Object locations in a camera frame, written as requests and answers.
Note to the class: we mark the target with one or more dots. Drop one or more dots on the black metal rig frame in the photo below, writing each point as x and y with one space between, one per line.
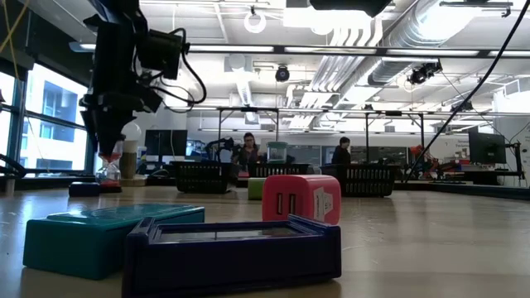
248 109
393 113

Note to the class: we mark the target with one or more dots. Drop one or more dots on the silver ventilation duct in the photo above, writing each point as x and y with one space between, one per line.
414 37

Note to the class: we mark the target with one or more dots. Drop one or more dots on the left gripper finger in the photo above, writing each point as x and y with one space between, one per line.
98 126
114 134

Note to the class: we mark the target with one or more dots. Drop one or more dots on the black plastic basket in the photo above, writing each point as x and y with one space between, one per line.
203 178
360 180
290 169

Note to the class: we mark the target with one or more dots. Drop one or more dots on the long light bar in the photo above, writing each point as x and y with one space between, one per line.
331 49

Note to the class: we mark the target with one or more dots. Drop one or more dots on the person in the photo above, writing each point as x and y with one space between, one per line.
248 153
340 155

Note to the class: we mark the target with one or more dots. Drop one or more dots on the black-capped red-sand hourglass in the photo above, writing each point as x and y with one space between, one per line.
109 174

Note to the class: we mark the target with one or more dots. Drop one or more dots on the red robot arm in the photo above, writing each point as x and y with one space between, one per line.
415 150

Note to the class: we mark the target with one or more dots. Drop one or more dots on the pink charger with white label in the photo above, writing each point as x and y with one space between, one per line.
298 198

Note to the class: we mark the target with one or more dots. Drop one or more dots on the light bulb on wooden stand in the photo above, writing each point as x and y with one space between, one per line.
129 163

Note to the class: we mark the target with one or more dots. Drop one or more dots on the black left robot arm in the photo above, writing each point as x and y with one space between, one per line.
116 10

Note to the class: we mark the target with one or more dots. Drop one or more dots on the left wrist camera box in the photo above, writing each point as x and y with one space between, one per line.
159 54

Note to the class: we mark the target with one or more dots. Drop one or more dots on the black mounted camera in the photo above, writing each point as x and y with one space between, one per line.
282 73
422 73

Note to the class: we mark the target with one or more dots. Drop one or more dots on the green wall charger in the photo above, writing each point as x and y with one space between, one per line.
255 189

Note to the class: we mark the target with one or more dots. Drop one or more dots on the small purple box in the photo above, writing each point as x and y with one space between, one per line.
84 189

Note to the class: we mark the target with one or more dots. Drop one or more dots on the teal rectangular box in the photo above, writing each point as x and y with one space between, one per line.
83 244

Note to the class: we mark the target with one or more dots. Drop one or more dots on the large window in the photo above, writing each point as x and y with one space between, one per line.
58 103

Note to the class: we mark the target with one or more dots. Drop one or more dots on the black computer monitor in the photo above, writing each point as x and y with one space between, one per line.
165 142

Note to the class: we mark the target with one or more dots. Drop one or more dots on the black monitor on stand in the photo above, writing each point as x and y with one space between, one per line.
486 147

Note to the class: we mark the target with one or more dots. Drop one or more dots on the blue framed display module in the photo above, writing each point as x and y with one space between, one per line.
232 265

